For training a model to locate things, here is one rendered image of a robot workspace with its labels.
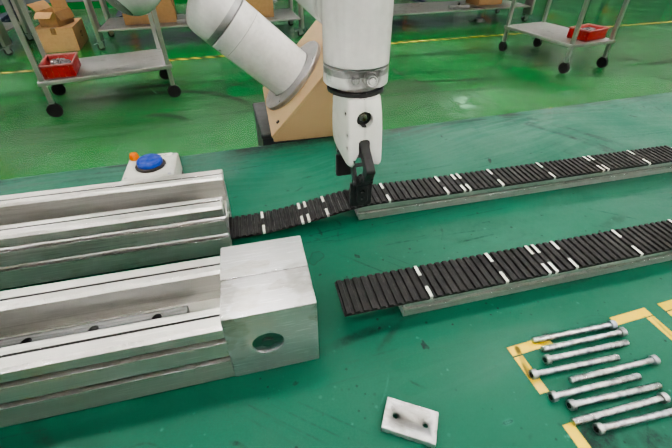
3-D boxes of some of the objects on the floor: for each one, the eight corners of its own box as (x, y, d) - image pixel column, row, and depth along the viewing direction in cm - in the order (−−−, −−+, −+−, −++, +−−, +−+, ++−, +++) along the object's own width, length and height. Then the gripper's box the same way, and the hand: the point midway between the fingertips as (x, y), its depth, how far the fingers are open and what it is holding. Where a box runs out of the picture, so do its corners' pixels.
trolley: (171, 77, 355) (139, -52, 296) (182, 96, 315) (147, -48, 257) (41, 96, 315) (-27, -48, 257) (35, 121, 276) (-47, -43, 217)
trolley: (496, 49, 431) (522, -57, 373) (534, 45, 447) (564, -58, 389) (572, 78, 353) (619, -52, 294) (615, 71, 369) (667, -53, 310)
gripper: (314, 60, 56) (317, 163, 66) (344, 105, 42) (343, 227, 52) (363, 57, 57) (359, 158, 67) (408, 99, 44) (394, 218, 54)
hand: (352, 182), depth 59 cm, fingers open, 8 cm apart
